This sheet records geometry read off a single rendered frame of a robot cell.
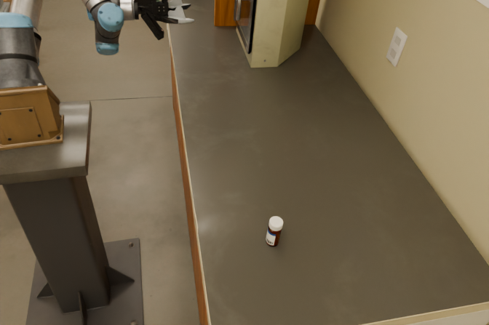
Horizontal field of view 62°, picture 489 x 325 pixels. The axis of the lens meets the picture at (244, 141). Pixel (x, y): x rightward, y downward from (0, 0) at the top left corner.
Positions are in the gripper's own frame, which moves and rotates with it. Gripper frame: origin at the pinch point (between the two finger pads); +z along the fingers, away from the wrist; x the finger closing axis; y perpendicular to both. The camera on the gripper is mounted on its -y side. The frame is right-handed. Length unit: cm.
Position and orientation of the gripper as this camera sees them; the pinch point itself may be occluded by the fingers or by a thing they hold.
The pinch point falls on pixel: (191, 14)
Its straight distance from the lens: 155.0
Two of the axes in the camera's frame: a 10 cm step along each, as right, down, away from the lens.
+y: 0.8, -7.5, -6.6
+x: -1.9, -6.6, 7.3
